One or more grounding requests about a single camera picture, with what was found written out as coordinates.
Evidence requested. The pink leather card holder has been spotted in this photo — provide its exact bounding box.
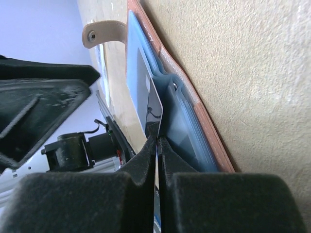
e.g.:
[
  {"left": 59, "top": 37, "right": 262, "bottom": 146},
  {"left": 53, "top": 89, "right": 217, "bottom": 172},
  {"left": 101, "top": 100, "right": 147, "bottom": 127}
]
[{"left": 82, "top": 0, "right": 234, "bottom": 172}]

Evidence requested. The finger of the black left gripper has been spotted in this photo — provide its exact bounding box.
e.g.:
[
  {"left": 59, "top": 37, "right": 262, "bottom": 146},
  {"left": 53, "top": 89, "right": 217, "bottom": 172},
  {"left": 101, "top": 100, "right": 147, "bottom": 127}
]
[
  {"left": 0, "top": 79, "right": 91, "bottom": 169},
  {"left": 0, "top": 55, "right": 100, "bottom": 85}
]

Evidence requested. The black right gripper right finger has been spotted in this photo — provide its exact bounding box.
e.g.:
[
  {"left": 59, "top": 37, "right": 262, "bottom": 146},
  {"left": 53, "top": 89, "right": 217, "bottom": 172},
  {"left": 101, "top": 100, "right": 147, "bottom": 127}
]
[{"left": 158, "top": 137, "right": 307, "bottom": 233}]

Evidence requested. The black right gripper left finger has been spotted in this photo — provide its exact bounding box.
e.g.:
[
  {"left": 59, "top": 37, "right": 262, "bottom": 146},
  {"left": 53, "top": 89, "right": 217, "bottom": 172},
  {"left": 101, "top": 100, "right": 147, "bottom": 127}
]
[{"left": 0, "top": 133, "right": 156, "bottom": 233}]

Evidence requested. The white card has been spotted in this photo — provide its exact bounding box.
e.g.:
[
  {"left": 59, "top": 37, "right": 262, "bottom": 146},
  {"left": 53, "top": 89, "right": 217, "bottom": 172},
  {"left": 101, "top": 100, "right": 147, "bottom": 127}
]
[{"left": 136, "top": 47, "right": 164, "bottom": 233}]

